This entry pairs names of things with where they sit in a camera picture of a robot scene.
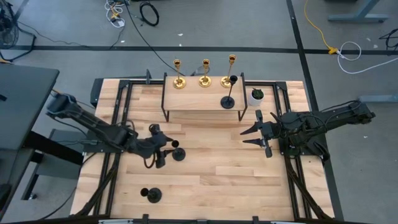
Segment black cable bundle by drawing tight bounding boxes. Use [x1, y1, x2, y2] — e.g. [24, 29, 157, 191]
[378, 27, 398, 50]

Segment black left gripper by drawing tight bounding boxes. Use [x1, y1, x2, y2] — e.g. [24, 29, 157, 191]
[136, 123, 177, 169]

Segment black floor fan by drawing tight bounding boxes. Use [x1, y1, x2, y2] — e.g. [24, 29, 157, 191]
[0, 0, 20, 49]

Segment black metal table frame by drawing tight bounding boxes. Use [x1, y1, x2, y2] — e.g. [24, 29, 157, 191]
[70, 77, 345, 224]

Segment long black floor cable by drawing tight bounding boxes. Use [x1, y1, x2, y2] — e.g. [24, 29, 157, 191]
[123, 0, 186, 77]

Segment wooden shelf riser black frame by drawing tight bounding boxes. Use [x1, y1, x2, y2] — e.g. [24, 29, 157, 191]
[160, 72, 249, 123]

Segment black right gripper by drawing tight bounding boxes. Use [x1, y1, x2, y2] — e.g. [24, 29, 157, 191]
[239, 109, 282, 159]

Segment white pot with green plant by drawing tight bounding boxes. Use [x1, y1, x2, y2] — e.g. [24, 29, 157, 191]
[248, 87, 265, 107]

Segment dark grey desk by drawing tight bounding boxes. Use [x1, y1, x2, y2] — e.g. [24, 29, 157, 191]
[0, 63, 85, 215]

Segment grey table leg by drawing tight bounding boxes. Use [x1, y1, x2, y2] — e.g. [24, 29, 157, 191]
[325, 0, 389, 23]

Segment white floor cable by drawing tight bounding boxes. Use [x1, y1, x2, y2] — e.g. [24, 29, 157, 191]
[336, 41, 398, 75]

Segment short gold candlestick holder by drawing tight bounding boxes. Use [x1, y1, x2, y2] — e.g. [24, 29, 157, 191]
[198, 58, 213, 88]

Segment black candlestick holder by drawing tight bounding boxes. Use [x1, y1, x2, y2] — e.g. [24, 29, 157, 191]
[139, 187, 163, 204]
[220, 75, 239, 110]
[170, 139, 187, 162]

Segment grey cable loop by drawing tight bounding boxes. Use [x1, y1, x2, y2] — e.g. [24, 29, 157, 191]
[190, 64, 211, 77]

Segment tall gold candlestick holder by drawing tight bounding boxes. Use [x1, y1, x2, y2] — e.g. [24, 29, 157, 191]
[220, 54, 237, 89]

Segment white cable bundle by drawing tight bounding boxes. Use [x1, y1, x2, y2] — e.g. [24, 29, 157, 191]
[104, 0, 126, 29]

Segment grey floor bar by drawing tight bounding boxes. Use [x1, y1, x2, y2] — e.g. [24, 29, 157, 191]
[356, 95, 398, 104]

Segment yellow extension cable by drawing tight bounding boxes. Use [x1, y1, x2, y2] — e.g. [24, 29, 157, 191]
[303, 0, 339, 55]

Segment medium gold candlestick holder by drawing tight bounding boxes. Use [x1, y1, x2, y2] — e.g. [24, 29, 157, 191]
[172, 58, 187, 90]

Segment coiled black cable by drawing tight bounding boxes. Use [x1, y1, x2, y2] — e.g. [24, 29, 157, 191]
[139, 1, 160, 27]

